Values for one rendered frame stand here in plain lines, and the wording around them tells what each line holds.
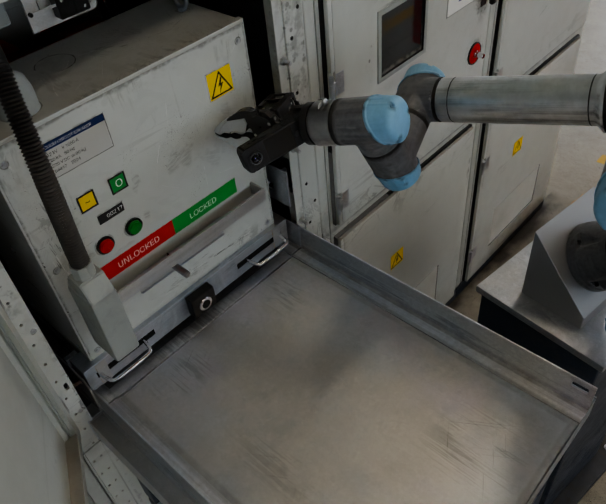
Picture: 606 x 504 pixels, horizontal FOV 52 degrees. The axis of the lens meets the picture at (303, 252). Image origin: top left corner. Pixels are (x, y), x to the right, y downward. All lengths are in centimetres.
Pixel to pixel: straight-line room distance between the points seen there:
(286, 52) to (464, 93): 34
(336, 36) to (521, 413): 77
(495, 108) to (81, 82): 65
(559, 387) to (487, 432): 16
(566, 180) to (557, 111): 211
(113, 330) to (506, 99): 72
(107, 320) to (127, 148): 28
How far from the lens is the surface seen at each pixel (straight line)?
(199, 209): 122
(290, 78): 122
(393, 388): 119
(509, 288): 151
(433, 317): 128
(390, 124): 96
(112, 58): 111
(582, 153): 332
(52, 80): 109
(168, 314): 128
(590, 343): 145
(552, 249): 141
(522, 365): 123
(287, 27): 118
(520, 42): 202
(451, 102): 108
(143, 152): 109
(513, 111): 104
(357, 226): 157
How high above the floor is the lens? 184
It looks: 43 degrees down
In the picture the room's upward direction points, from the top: 7 degrees counter-clockwise
